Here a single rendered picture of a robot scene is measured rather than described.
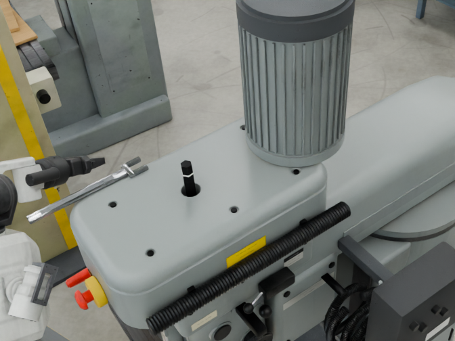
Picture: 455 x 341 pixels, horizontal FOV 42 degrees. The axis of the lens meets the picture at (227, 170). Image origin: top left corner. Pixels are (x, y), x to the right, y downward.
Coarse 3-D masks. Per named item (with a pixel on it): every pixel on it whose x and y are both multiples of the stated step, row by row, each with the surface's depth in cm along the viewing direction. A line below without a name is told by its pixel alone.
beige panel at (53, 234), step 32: (0, 32) 254; (0, 64) 261; (0, 96) 270; (32, 96) 279; (0, 128) 278; (32, 128) 288; (0, 160) 288; (64, 192) 322; (32, 224) 321; (64, 224) 334; (64, 256) 344
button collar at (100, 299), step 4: (92, 276) 113; (88, 280) 112; (92, 280) 112; (96, 280) 111; (88, 284) 111; (92, 284) 111; (96, 284) 111; (88, 288) 113; (92, 288) 110; (96, 288) 111; (100, 288) 111; (92, 292) 110; (96, 292) 110; (100, 292) 111; (104, 292) 111; (96, 296) 110; (100, 296) 111; (104, 296) 111; (96, 300) 111; (100, 300) 111; (104, 300) 111; (96, 304) 114; (100, 304) 111; (104, 304) 112
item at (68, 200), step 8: (136, 160) 119; (128, 168) 117; (136, 168) 117; (144, 168) 117; (112, 176) 116; (120, 176) 116; (96, 184) 115; (104, 184) 114; (80, 192) 113; (88, 192) 113; (64, 200) 112; (72, 200) 112; (48, 208) 111; (56, 208) 111; (32, 216) 110; (40, 216) 110
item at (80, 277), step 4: (80, 272) 123; (84, 272) 123; (88, 272) 123; (72, 276) 123; (76, 276) 122; (80, 276) 122; (84, 276) 123; (88, 276) 123; (68, 280) 122; (72, 280) 122; (76, 280) 122; (80, 280) 122; (84, 280) 123; (68, 284) 122; (72, 284) 122; (76, 284) 122
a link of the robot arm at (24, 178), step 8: (40, 160) 171; (48, 160) 171; (16, 168) 164; (24, 168) 164; (32, 168) 166; (40, 168) 168; (48, 168) 169; (56, 168) 169; (16, 176) 164; (24, 176) 164; (32, 176) 161; (40, 176) 163; (48, 176) 165; (56, 176) 168; (16, 184) 165; (24, 184) 164; (32, 184) 162; (40, 184) 168; (48, 184) 171; (24, 192) 165; (32, 192) 165; (40, 192) 168; (24, 200) 165; (32, 200) 166
